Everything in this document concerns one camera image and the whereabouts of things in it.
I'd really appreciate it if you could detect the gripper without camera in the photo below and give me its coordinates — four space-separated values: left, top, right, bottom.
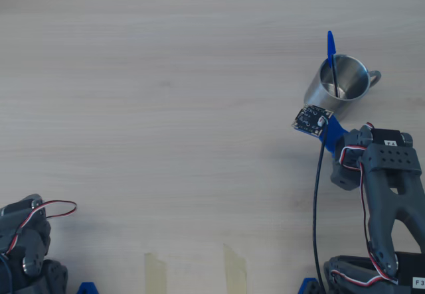
0 193 52 277

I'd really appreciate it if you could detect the gripper with camera mount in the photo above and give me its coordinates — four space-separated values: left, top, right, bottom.
330 124 375 191

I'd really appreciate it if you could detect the silver metal cup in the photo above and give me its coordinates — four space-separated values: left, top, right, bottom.
303 54 383 122

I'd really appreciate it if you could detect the blue ballpoint pen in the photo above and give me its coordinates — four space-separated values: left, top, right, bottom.
326 30 341 98

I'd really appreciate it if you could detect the yellow masking tape strip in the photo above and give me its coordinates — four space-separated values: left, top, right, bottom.
222 243 248 294
144 252 168 294

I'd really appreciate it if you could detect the servo wire along camera arm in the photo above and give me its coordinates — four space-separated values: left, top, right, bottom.
331 143 400 287

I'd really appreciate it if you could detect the dark grey arm without camera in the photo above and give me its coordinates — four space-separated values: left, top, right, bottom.
0 254 69 294

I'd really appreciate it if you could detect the blue camera mount bracket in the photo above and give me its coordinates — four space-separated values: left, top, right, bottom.
313 114 350 159

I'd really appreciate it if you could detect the dark grey arm with camera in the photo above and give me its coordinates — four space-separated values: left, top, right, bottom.
323 123 425 294

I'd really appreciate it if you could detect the looped red white servo wire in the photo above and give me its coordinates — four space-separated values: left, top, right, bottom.
0 200 78 258

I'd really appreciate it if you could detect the black camera cable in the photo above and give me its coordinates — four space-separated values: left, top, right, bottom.
311 119 330 294

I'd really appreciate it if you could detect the small camera circuit board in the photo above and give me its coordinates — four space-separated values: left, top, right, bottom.
292 104 335 138

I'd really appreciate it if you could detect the wide blue arm base plate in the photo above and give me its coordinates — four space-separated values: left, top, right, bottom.
76 282 100 294

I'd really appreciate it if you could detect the small blue arm base plate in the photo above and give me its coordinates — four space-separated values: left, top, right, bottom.
297 277 320 294

